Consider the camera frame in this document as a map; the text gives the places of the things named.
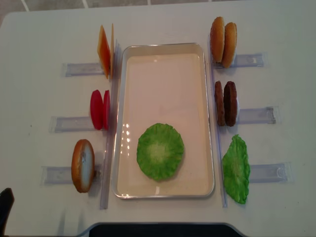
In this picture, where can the green lettuce leaf in tray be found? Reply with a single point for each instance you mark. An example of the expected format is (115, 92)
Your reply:
(160, 151)

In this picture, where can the clear holder rail right buns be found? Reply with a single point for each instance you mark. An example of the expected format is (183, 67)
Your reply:
(250, 60)

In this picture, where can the green lettuce leaf standing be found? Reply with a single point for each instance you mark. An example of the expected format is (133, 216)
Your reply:
(236, 170)

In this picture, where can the clear holder rail tomato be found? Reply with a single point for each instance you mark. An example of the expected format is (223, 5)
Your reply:
(70, 124)

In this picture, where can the brown meat patty outer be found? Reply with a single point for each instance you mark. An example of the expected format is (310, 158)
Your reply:
(230, 103)

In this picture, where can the red tomato slice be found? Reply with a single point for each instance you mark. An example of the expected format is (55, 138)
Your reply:
(96, 109)
(106, 109)

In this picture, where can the clear holder rail lettuce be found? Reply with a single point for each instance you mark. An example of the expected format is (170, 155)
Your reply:
(271, 173)

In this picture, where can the clear holder rail left bun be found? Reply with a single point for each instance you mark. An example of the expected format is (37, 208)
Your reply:
(55, 175)

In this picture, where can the clear holder rail patties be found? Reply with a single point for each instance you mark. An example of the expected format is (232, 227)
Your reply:
(266, 115)

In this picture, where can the clear long strip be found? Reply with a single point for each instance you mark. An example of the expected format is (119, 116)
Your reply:
(217, 132)
(111, 133)

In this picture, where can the orange cheese slice front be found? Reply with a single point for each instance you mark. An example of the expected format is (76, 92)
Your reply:
(103, 51)

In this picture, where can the bread bun slice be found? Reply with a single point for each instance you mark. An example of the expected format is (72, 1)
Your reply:
(230, 44)
(82, 168)
(217, 39)

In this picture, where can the brown meat patty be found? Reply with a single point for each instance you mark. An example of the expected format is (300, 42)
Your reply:
(219, 99)
(230, 103)

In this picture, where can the brown meat patty inner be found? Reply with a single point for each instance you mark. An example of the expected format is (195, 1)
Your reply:
(219, 99)

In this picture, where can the bread bun slice outer right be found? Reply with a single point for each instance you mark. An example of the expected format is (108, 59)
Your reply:
(230, 44)

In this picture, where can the black object bottom left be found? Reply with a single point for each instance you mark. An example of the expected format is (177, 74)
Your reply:
(6, 203)

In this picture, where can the bread bun slice inner right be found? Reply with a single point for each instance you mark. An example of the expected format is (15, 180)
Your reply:
(217, 39)

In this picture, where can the clear long strip left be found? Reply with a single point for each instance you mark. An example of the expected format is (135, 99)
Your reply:
(111, 133)

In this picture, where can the clear long strip right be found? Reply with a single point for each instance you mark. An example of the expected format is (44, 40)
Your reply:
(217, 132)

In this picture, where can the bread bun slice left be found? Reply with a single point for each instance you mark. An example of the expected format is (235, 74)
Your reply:
(82, 168)

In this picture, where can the white rectangular metal tray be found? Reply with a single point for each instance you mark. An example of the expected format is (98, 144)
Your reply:
(163, 84)

